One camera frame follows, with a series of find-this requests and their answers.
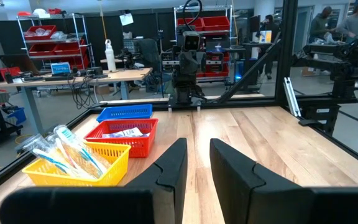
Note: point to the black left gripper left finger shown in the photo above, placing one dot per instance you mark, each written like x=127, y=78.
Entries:
x=151, y=205

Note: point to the lit laptop screen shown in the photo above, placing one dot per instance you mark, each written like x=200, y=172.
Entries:
x=265, y=36

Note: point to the person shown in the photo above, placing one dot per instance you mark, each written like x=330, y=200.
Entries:
x=268, y=26
x=320, y=26
x=357, y=25

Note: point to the blue floor bin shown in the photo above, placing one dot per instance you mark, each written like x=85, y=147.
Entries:
x=17, y=115

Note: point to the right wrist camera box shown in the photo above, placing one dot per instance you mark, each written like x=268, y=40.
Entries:
x=192, y=41

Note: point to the white travel toothpaste tube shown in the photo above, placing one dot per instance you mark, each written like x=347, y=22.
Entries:
x=124, y=133

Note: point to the black office chair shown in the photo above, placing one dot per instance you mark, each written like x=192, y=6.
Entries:
x=149, y=53

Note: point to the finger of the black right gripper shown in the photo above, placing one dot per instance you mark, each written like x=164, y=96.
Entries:
x=184, y=63
x=194, y=63

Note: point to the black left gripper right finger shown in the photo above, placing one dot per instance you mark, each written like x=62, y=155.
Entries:
x=275, y=205

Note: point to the red storage bin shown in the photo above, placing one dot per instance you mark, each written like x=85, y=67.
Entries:
x=70, y=47
x=216, y=23
x=190, y=24
x=40, y=32
x=40, y=49

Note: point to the yellow plastic basket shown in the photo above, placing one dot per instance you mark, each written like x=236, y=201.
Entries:
x=117, y=168

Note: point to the white paper sign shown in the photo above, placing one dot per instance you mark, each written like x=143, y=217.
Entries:
x=126, y=19

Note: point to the wooden top desk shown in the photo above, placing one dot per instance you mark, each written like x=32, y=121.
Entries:
x=120, y=74

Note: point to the blue toothbrush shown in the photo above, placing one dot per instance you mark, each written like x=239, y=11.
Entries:
x=65, y=133
x=47, y=155

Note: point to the white water bottle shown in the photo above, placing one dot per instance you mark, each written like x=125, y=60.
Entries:
x=110, y=59

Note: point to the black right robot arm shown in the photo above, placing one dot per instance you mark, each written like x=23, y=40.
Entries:
x=183, y=88

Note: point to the blue plastic basket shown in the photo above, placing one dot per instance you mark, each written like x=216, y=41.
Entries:
x=123, y=112

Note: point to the white aluminium bar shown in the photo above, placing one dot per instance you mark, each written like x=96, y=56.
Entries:
x=291, y=96

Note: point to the red toothbrush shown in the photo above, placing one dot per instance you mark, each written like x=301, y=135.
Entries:
x=68, y=155

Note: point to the small black robot arm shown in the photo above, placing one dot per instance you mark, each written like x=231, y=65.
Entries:
x=126, y=57

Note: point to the small blue box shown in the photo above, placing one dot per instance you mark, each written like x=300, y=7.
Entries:
x=60, y=68

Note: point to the red plastic basket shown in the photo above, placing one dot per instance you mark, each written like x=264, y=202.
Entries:
x=135, y=146

